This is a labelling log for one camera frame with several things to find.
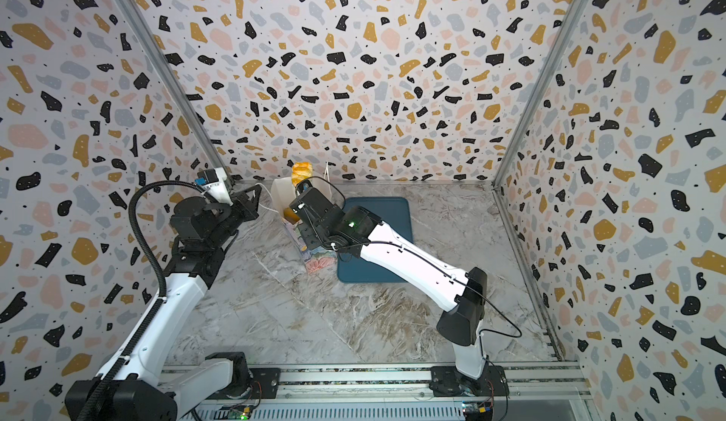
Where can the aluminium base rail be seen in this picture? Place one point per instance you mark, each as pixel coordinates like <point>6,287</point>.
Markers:
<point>538,391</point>

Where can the large oval brown bread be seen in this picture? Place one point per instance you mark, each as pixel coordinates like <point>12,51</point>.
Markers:
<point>290,216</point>

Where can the striped glazed bread loaf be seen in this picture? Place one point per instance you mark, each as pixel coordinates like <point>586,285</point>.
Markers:
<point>300,172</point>

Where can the corner aluminium post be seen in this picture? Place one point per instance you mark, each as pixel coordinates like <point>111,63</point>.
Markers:
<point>145,37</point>
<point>555,55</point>

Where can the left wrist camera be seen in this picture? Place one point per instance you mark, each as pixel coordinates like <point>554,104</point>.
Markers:
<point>216,185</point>

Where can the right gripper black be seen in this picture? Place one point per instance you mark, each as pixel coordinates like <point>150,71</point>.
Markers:
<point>303,204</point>

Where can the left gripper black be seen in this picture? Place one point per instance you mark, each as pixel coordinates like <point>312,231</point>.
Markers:
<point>248,208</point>

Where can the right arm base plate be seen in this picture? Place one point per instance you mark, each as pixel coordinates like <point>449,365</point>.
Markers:
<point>446,381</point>

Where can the floral paper bag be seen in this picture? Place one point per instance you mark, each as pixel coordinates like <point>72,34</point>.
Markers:
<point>282,193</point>

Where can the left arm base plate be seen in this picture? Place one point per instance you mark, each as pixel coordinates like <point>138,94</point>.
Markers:
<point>262,383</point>

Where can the right corner aluminium post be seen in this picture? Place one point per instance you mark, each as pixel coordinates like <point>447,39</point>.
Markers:
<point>555,55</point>

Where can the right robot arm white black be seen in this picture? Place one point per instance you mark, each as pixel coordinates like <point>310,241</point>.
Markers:
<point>362,234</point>

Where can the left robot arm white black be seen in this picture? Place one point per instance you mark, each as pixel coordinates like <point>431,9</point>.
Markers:
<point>129,386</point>

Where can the left corner aluminium post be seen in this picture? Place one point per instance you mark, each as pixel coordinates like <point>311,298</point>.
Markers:
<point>145,37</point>

